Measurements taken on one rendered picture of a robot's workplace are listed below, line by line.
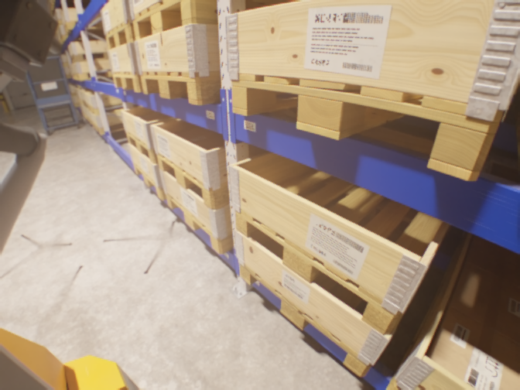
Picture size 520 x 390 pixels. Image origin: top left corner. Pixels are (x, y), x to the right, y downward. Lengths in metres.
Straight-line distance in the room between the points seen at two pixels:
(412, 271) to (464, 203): 0.21
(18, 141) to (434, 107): 0.67
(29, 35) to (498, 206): 0.78
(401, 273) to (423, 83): 0.46
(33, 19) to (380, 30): 0.56
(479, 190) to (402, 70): 0.31
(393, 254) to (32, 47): 0.75
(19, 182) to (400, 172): 0.73
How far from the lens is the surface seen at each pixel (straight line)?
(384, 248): 0.70
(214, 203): 1.35
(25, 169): 0.42
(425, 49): 0.58
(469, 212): 0.67
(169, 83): 1.46
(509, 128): 1.63
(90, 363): 1.31
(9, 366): 0.49
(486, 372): 1.21
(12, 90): 15.96
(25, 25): 0.32
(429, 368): 0.95
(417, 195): 0.68
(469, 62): 0.56
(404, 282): 0.74
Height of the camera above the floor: 1.37
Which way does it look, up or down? 30 degrees down
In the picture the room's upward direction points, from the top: 1 degrees clockwise
